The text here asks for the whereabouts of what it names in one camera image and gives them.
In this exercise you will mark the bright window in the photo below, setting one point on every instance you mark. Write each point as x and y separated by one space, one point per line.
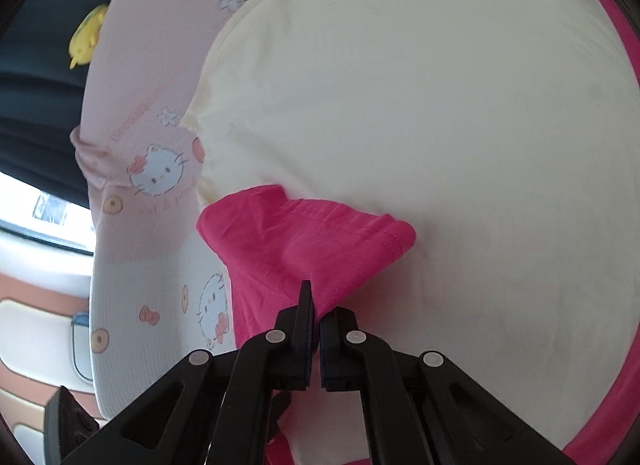
40 215

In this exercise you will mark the dark curtain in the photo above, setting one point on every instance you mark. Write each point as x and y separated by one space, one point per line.
40 110

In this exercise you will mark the yellow plush toy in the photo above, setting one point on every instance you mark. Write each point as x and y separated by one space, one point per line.
87 37

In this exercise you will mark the cat print sofa blanket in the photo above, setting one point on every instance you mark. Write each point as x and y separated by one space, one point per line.
145 95

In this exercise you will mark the pink and cream T-shirt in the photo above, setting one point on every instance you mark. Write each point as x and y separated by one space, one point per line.
425 120

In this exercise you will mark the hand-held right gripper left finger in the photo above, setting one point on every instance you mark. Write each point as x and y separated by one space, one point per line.
305 335

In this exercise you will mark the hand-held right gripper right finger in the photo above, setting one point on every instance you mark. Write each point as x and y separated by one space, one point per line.
335 345

